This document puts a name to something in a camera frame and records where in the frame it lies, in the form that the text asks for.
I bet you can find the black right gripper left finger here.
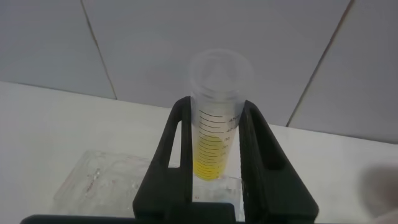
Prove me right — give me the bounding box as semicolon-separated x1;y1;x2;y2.
132;95;193;220

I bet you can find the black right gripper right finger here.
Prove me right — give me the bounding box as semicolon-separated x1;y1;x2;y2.
238;100;320;224

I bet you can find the yellow pigment test tube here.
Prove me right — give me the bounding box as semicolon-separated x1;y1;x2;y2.
188;49;254;182

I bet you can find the clear acrylic test tube rack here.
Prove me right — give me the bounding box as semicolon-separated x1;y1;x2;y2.
52;150;245;220

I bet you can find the blue pigment test tube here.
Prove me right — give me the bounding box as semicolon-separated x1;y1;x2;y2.
357;164;398;224

